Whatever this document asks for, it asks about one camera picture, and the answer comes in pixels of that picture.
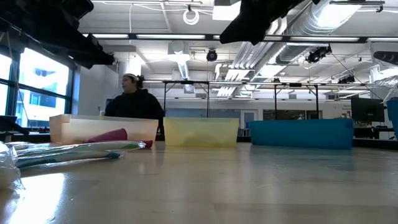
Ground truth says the yellow translucent plastic bin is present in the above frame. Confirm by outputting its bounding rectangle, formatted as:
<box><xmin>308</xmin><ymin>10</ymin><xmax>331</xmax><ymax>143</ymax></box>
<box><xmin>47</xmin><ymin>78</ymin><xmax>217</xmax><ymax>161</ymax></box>
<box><xmin>163</xmin><ymin>116</ymin><xmax>240</xmax><ymax>147</ymax></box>

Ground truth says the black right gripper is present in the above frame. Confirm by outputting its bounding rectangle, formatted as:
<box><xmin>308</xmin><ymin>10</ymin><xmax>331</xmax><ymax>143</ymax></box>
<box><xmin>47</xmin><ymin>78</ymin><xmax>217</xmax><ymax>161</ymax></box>
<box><xmin>219</xmin><ymin>0</ymin><xmax>307</xmax><ymax>46</ymax></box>

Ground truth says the silver ventilation duct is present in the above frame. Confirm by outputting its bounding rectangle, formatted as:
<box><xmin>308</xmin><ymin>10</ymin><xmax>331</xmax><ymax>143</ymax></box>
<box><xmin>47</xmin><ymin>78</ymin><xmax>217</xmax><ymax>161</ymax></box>
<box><xmin>273</xmin><ymin>1</ymin><xmax>363</xmax><ymax>65</ymax></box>

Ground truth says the black monitor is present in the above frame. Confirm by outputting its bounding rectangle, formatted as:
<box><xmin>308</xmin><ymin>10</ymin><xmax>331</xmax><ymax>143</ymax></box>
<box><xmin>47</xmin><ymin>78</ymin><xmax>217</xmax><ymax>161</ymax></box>
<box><xmin>350</xmin><ymin>96</ymin><xmax>386</xmax><ymax>123</ymax></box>

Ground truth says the clear plastic wrap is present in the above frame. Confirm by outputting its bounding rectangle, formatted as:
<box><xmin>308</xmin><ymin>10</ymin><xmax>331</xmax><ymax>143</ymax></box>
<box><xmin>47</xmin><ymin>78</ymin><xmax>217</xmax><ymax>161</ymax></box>
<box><xmin>0</xmin><ymin>141</ymin><xmax>25</xmax><ymax>190</ymax></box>

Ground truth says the magenta plastic container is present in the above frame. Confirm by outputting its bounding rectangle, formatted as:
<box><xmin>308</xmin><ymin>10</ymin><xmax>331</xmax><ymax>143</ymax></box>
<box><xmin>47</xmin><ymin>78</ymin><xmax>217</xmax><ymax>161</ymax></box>
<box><xmin>83</xmin><ymin>128</ymin><xmax>154</xmax><ymax>149</ymax></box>

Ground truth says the orange translucent plastic bin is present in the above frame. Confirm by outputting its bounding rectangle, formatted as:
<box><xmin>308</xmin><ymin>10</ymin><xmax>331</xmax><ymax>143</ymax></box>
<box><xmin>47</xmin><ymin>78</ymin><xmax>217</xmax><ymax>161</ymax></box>
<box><xmin>49</xmin><ymin>113</ymin><xmax>159</xmax><ymax>144</ymax></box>

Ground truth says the white cable coil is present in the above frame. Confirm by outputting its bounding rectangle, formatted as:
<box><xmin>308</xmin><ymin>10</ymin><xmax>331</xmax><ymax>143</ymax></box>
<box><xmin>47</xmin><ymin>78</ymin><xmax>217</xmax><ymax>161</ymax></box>
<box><xmin>182</xmin><ymin>8</ymin><xmax>200</xmax><ymax>26</ymax></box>

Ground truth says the black metal stand frame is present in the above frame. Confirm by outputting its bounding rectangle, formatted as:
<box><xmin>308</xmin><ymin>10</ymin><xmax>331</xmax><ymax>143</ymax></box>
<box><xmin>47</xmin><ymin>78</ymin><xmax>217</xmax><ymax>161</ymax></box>
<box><xmin>272</xmin><ymin>82</ymin><xmax>320</xmax><ymax>121</ymax></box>
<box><xmin>162</xmin><ymin>80</ymin><xmax>210</xmax><ymax>118</ymax></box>

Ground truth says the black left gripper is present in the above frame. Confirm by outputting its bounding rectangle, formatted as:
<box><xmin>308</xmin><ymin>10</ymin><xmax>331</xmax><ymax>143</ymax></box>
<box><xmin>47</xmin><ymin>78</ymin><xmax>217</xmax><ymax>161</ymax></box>
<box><xmin>18</xmin><ymin>18</ymin><xmax>116</xmax><ymax>70</ymax></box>

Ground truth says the green toothbrush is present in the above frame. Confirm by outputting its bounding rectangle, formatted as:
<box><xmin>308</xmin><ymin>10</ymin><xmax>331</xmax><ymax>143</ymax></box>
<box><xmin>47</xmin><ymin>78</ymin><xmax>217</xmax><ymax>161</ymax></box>
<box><xmin>9</xmin><ymin>139</ymin><xmax>146</xmax><ymax>158</ymax></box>

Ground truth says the blue plastic bin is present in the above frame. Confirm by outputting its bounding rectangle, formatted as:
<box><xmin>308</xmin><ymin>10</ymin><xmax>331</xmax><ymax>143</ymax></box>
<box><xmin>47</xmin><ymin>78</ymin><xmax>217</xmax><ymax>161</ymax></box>
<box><xmin>248</xmin><ymin>118</ymin><xmax>354</xmax><ymax>149</ymax></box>

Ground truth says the person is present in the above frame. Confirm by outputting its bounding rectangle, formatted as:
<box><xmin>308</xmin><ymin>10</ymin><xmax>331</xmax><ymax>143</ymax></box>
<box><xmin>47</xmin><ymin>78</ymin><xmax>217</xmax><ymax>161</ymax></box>
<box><xmin>104</xmin><ymin>73</ymin><xmax>165</xmax><ymax>135</ymax></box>

